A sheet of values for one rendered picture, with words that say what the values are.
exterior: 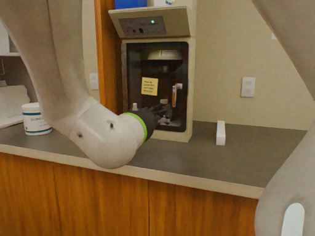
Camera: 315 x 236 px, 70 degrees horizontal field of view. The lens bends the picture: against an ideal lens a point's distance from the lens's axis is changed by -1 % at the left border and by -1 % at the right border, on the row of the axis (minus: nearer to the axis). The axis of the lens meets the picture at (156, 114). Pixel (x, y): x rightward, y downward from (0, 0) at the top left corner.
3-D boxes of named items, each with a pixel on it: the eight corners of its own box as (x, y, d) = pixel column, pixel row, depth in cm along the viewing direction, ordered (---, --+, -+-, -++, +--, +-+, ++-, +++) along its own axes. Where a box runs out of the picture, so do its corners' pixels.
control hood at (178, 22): (121, 38, 103) (120, 15, 100) (191, 35, 93) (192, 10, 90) (108, 35, 92) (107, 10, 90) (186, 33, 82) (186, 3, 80)
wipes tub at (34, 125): (39, 127, 128) (35, 101, 124) (58, 129, 123) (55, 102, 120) (19, 134, 116) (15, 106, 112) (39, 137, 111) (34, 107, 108)
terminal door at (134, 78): (126, 126, 112) (123, 42, 103) (186, 132, 103) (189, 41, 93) (125, 126, 112) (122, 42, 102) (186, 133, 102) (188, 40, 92)
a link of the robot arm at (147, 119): (114, 148, 58) (146, 153, 55) (112, 104, 55) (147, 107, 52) (124, 141, 64) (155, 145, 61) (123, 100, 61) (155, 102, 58)
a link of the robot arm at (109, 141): (106, 189, 44) (133, 149, 40) (59, 150, 46) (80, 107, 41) (136, 160, 57) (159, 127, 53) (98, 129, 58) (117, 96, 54)
